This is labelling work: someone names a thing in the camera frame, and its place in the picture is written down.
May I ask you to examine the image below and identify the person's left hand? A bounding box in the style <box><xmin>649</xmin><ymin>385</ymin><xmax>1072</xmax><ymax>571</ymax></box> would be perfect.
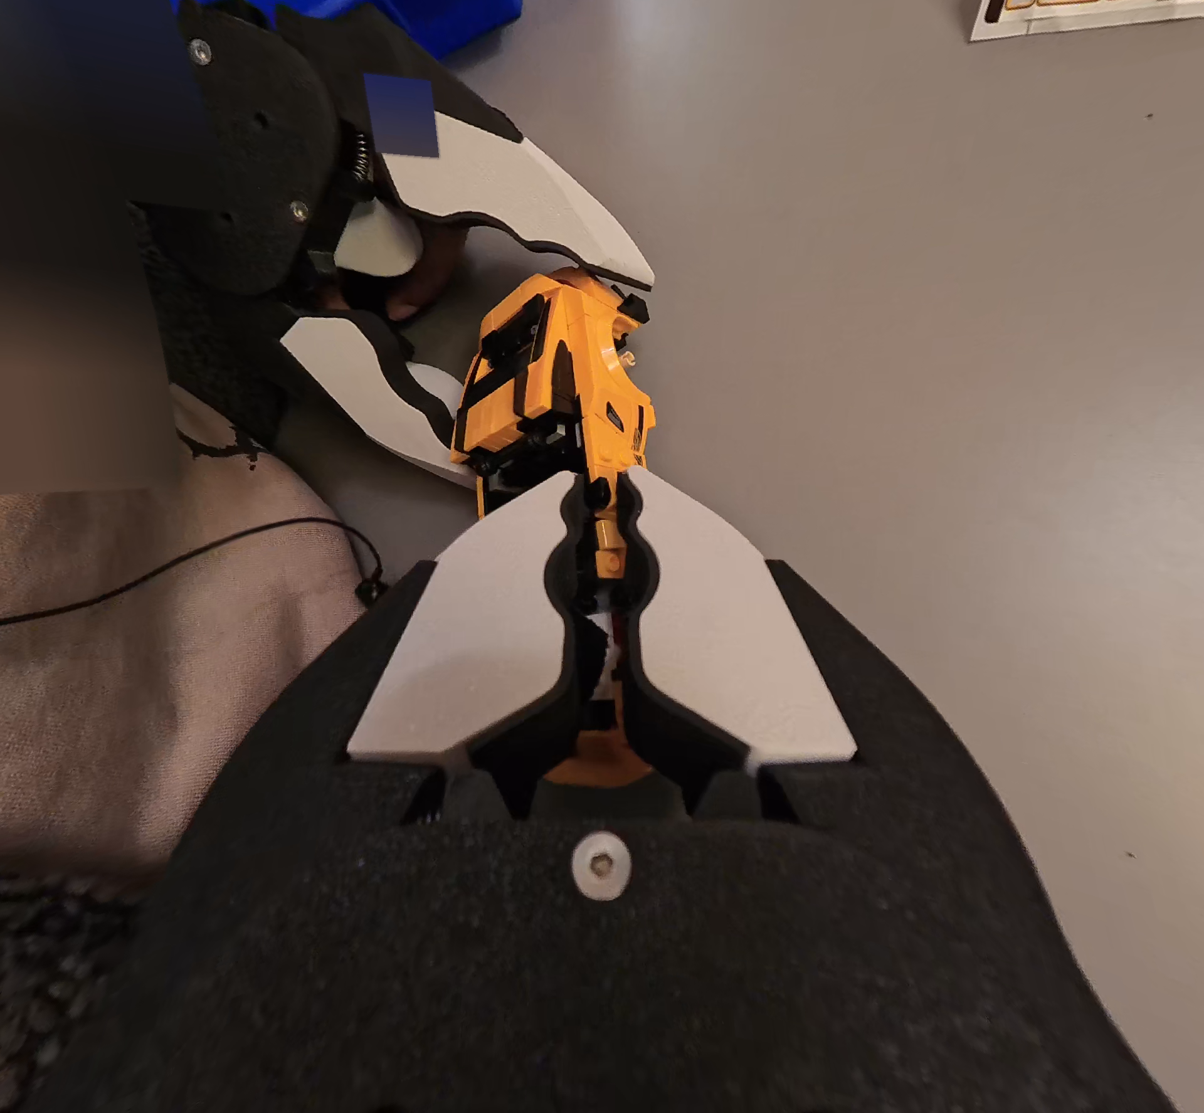
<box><xmin>320</xmin><ymin>218</ymin><xmax>475</xmax><ymax>326</ymax></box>

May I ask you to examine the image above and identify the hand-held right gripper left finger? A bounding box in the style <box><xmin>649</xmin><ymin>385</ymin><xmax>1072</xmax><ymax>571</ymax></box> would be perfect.
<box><xmin>347</xmin><ymin>471</ymin><xmax>604</xmax><ymax>821</ymax></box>

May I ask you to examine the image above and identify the black wired earphone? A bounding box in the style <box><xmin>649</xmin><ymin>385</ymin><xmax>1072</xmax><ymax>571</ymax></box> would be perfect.
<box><xmin>0</xmin><ymin>518</ymin><xmax>389</xmax><ymax>627</ymax></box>

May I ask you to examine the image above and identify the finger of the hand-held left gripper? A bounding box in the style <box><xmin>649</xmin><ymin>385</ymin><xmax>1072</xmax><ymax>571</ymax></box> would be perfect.
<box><xmin>377</xmin><ymin>109</ymin><xmax>658</xmax><ymax>293</ymax></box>
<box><xmin>279</xmin><ymin>308</ymin><xmax>483</xmax><ymax>486</ymax></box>

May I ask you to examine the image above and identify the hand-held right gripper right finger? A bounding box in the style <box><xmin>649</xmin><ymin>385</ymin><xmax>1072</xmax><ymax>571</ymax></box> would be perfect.
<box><xmin>614</xmin><ymin>467</ymin><xmax>860</xmax><ymax>821</ymax></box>

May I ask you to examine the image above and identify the orange black lego car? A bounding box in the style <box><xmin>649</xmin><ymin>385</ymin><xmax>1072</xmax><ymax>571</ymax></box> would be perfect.
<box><xmin>450</xmin><ymin>267</ymin><xmax>659</xmax><ymax>790</ymax></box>

